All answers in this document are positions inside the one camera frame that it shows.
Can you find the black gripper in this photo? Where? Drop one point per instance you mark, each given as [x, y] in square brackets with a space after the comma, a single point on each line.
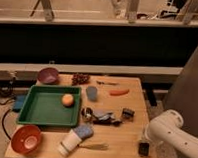
[143, 149]

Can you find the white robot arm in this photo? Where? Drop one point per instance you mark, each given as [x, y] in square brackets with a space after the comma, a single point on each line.
[167, 128]

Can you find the blue sponge eraser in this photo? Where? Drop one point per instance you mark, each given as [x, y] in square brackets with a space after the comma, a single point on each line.
[84, 131]

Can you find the small black box object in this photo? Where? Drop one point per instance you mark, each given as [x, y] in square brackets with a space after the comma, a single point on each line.
[128, 114]

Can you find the orange carrot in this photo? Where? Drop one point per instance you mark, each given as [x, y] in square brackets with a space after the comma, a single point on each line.
[119, 92]

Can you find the small round dark object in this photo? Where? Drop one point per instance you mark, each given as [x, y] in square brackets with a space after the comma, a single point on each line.
[87, 114]

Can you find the white cylindrical cup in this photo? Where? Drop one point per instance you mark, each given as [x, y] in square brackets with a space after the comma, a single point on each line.
[69, 143]

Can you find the blue plastic cup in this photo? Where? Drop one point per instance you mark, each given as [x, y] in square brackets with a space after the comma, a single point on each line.
[92, 93]

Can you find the orange ball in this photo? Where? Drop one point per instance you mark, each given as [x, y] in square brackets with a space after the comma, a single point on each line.
[67, 100]

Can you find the bunch of dark grapes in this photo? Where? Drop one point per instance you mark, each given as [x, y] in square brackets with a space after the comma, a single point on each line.
[80, 79]

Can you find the green plastic tray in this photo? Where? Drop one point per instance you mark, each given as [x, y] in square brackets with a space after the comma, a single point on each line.
[43, 106]

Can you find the red bowl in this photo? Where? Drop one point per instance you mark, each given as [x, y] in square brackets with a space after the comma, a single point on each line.
[26, 139]

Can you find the purple bowl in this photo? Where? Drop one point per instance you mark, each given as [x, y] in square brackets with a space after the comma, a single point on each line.
[48, 75]

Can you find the blue power box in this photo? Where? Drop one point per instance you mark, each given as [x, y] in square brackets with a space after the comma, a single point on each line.
[18, 104]

